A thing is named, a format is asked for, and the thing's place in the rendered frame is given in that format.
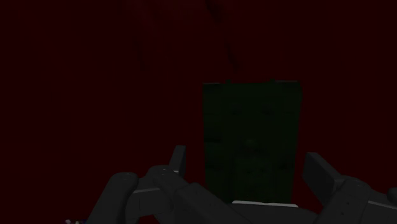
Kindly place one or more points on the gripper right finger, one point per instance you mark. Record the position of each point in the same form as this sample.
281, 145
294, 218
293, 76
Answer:
344, 192

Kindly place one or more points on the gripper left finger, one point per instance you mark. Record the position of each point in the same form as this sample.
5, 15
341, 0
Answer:
161, 192

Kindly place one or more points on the dark green robot stand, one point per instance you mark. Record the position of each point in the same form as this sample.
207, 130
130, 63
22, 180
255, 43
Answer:
251, 139

